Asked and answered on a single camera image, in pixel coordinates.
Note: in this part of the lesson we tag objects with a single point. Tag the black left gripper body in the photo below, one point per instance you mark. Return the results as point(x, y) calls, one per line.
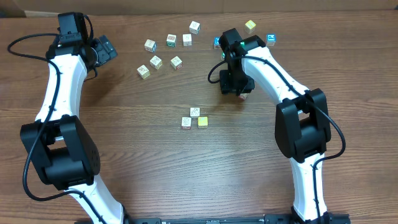
point(69, 38)

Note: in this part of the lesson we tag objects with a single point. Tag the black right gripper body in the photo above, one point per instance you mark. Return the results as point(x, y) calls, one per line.
point(235, 86)

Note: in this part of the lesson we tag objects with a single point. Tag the white block red letter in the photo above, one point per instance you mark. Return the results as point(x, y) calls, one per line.
point(243, 96)

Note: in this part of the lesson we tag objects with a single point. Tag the white block elephant picture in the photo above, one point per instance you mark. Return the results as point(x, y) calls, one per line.
point(194, 112)

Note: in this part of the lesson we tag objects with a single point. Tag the yellow K block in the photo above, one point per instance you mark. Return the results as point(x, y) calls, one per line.
point(202, 122)

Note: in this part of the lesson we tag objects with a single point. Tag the white block red trim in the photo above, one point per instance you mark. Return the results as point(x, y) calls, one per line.
point(186, 123)

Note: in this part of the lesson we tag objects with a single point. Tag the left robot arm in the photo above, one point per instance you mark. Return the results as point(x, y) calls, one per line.
point(62, 157)

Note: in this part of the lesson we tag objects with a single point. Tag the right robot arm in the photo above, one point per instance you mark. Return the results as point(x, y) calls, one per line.
point(302, 128)

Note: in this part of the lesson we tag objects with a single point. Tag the blue T block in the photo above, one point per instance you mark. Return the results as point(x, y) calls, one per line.
point(216, 44)

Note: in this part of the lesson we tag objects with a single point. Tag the white block blue side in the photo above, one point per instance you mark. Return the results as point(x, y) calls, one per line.
point(150, 45)

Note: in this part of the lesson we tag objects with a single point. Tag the white X block yellow side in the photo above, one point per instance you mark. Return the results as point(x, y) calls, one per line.
point(156, 62)

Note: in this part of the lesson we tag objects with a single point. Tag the blue P block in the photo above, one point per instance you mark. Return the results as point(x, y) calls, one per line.
point(271, 40)

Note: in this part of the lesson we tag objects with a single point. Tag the yellow top block far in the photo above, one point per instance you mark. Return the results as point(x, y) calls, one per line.
point(250, 27)

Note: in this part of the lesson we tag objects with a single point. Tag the white block red side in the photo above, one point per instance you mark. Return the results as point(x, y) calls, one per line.
point(176, 62)

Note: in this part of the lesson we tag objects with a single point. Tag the plain white number block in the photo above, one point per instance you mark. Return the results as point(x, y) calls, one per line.
point(187, 40)

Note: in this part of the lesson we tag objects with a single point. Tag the white block green side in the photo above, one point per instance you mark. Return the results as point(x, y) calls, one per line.
point(171, 40)

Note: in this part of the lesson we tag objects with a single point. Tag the white block top centre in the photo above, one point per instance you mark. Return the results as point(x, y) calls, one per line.
point(194, 27)

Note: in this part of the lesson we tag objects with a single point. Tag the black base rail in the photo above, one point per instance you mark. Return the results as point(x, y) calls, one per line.
point(267, 219)

